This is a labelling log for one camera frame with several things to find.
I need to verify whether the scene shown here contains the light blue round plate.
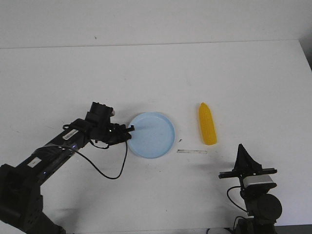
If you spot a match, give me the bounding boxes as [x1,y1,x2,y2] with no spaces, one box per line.
[128,112,176,159]

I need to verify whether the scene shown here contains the yellow corn cob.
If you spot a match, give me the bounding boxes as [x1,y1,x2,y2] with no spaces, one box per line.
[198,102,217,145]

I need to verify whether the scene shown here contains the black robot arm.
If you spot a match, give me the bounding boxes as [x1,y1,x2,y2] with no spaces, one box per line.
[218,144,282,234]
[0,102,135,234]

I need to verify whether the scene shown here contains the horizontal tape strip on table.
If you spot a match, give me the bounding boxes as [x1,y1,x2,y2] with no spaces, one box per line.
[177,149,208,155]

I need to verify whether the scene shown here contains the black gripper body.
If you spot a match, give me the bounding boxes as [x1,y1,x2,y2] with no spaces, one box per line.
[218,168,277,193]
[84,102,111,146]

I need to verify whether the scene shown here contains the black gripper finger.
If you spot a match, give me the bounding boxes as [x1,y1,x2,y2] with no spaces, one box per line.
[114,124,135,133]
[233,144,243,172]
[109,133,132,145]
[241,144,263,174]

